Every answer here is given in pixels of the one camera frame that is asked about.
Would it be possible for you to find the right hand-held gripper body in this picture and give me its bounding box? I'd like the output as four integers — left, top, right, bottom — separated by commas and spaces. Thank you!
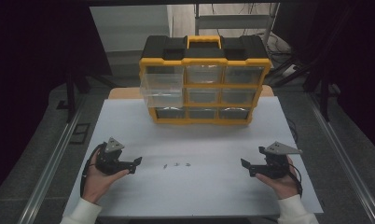
250, 141, 303, 180

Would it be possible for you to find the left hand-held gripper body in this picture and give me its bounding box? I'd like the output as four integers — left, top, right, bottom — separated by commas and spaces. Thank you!
95, 136, 133, 176

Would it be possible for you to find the clear plastic organizer drawer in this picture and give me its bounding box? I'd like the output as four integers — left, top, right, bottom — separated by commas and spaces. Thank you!
139, 73, 186, 108

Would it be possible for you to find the yellow black drawer organizer cabinet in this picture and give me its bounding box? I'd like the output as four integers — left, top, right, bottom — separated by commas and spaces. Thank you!
138, 35, 272, 126

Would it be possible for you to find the person's right hand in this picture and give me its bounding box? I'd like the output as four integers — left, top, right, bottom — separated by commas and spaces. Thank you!
255, 155, 300, 201

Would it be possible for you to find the person's left hand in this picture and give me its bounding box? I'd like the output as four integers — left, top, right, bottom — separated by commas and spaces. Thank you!
82, 150, 131, 205

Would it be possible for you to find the white table cover sheet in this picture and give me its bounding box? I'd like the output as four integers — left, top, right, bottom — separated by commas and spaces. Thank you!
62, 96, 325, 218

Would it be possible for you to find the wooden table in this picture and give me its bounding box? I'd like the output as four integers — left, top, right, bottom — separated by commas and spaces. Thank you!
108, 84, 275, 101

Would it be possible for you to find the grid of closed clear bins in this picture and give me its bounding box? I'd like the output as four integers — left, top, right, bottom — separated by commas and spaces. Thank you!
145, 64, 266, 120

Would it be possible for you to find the black metal stand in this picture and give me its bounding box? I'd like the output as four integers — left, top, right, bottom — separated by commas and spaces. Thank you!
271, 55, 334, 123
55, 69, 117, 123

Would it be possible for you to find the white power strip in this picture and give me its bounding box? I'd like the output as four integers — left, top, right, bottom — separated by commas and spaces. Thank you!
281, 63, 298, 77

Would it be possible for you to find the dark curtain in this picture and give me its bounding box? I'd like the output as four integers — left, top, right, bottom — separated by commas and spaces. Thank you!
271, 0, 375, 158
0, 0, 113, 200

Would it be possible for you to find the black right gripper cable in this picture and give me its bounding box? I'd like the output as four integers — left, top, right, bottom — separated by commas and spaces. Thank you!
287, 161, 303, 198

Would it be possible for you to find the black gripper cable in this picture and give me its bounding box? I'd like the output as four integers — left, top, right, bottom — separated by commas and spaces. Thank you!
79, 145, 102, 198
287, 161, 303, 198

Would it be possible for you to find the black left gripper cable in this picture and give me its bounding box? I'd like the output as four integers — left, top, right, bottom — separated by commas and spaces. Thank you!
79, 145, 102, 198

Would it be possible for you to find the black rectangular floor frame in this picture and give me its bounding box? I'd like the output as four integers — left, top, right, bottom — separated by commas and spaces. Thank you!
68, 122, 91, 146

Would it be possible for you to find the aluminium floor rail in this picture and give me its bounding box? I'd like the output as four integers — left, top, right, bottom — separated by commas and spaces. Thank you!
306, 92, 375, 224
18, 101, 86, 224

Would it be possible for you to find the bundle of dark floor cables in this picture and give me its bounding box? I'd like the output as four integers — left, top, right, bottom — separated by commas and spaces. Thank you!
264, 31, 303, 64

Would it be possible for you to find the grey metal shelf frame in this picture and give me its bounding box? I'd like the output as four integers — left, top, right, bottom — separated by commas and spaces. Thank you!
194, 3, 281, 37

